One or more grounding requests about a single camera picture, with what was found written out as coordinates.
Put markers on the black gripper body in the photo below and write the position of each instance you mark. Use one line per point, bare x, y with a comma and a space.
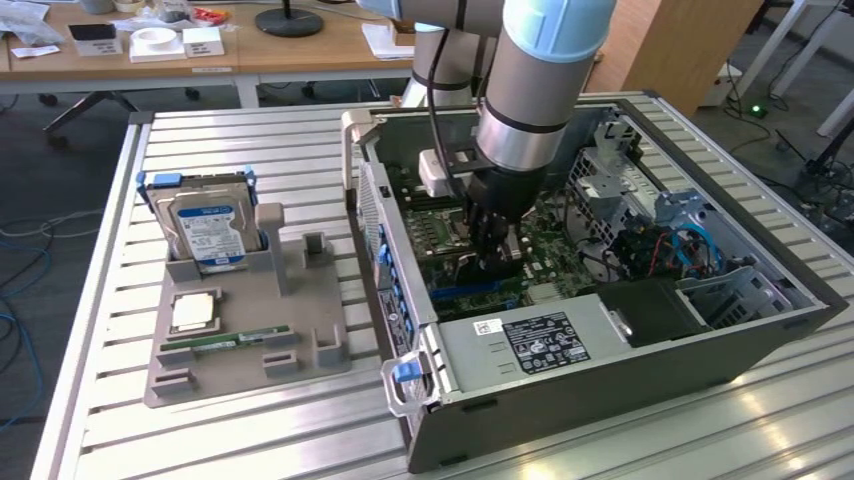
507, 195

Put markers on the green graphics card black cooler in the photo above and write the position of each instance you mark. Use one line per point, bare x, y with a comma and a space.
487, 285

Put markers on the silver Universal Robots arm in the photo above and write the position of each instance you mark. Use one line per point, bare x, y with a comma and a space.
534, 75

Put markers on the CPU socket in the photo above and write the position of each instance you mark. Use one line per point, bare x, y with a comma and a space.
456, 225

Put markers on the green motherboard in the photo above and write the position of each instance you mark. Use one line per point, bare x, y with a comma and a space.
554, 260

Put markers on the long expansion slot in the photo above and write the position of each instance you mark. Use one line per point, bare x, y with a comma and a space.
447, 291

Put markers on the tall metal disk bay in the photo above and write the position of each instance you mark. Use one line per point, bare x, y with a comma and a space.
601, 200

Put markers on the small silver chipset heatsink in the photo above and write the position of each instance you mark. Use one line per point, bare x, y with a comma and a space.
546, 295

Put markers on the blue card retention clip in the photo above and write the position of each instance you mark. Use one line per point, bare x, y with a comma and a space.
399, 302
383, 255
392, 278

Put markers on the black back panel label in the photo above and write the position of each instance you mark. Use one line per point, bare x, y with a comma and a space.
394, 320

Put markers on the grey power supply unit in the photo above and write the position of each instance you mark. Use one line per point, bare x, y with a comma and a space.
480, 350

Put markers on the black fan shroud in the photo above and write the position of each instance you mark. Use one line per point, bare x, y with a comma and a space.
654, 310

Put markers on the blue case latch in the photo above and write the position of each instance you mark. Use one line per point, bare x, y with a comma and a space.
403, 374

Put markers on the stack of white papers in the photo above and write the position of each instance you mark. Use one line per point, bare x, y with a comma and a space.
387, 42

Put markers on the dark grey PC case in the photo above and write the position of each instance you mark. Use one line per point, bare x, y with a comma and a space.
601, 400

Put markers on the brown cardboard box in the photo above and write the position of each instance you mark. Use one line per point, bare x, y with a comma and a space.
400, 27

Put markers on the wooden cabinet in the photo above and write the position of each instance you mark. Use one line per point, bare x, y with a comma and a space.
667, 50

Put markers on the low metal disk bay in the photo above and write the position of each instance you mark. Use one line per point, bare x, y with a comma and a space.
734, 300

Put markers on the device with green light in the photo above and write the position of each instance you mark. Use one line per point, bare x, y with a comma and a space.
757, 109

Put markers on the hard disk with blue rails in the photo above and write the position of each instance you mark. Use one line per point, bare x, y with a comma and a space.
207, 235

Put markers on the wooden office desk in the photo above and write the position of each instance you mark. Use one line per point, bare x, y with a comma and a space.
67, 65
300, 50

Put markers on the green RAM stick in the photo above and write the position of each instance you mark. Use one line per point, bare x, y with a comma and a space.
220, 341

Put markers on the silver CPU chip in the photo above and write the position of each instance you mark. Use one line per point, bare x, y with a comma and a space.
194, 312

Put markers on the grey parts rack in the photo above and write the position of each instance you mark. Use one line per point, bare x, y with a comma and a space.
227, 370

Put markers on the black round lamp base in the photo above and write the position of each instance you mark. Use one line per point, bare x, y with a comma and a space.
290, 22

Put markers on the black floor stand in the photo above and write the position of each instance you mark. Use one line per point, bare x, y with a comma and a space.
827, 150

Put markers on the plain white box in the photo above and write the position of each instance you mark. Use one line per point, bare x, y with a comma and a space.
203, 42

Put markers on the red package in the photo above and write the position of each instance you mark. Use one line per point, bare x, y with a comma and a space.
208, 15

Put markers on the black office chair base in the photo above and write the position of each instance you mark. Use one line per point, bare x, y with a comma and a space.
73, 112

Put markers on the white box with black top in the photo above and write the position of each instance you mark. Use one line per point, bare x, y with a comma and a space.
96, 42

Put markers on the grey cup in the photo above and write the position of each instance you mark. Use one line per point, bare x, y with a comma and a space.
99, 5

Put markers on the small paper slip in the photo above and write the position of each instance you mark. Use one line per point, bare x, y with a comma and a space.
33, 51

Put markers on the clear plastic bag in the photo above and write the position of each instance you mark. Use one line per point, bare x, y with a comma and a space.
27, 22

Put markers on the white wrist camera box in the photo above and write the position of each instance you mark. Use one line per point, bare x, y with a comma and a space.
436, 175

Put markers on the white table frame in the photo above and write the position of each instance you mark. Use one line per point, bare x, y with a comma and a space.
841, 112

